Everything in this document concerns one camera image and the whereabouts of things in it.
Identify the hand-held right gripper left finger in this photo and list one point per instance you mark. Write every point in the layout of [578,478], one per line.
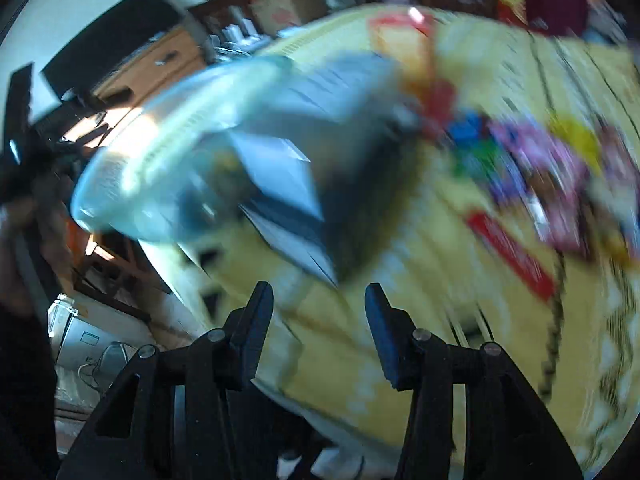
[246,340]

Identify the person's left hand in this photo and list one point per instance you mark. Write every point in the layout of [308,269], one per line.
[30,250]

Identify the pile of colourful snack packets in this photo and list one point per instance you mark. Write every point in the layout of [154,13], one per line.
[545,170]

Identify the white cardboard box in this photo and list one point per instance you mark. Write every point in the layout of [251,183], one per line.
[340,160]

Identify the flat red packet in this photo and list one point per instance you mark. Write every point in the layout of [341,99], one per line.
[515,255]

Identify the brown cardboard box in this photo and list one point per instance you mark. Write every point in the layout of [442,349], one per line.
[280,7]

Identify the red gift box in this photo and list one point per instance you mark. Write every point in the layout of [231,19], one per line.
[511,2]

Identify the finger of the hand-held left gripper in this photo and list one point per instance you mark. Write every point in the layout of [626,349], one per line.
[70,147]

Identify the clear plastic bowl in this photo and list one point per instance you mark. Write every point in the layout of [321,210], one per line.
[165,160]

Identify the white sneaker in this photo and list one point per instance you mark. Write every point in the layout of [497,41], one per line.
[102,365]

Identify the black television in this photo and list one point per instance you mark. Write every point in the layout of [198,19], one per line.
[115,30]

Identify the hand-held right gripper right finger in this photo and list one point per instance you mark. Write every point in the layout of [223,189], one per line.
[387,345]

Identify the orange cracker box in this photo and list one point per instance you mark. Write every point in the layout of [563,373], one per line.
[400,50]

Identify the wooden dresser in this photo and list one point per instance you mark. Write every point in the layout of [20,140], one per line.
[155,65]

